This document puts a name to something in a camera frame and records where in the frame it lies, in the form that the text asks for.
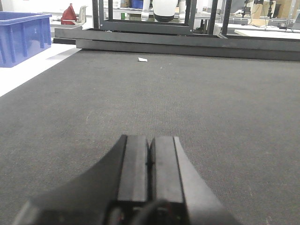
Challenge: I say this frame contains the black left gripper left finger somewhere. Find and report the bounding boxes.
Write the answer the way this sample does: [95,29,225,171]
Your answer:
[13,135,148,225]

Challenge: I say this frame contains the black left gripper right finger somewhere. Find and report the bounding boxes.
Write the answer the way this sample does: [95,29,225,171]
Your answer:
[150,136,240,225]

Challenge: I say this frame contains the dark grey carpet mat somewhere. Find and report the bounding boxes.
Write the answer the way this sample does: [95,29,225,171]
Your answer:
[0,51,300,225]

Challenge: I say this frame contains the white paper scrap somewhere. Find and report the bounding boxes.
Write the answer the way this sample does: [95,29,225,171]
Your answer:
[138,57,148,62]

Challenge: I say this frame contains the dark grey stacked platform boards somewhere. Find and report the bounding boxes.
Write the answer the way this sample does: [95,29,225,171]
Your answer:
[53,28,300,61]

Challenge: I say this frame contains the red bag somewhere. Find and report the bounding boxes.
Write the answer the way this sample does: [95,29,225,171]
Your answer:
[60,3,77,25]

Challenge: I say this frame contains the blue plastic crate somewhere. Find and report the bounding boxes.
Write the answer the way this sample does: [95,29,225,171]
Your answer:
[0,11,52,68]

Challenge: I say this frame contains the white lab table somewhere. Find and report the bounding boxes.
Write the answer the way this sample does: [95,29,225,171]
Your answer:
[232,29,300,40]

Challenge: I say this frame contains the black metal frame rack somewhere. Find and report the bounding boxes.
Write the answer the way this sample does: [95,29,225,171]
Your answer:
[91,0,233,39]

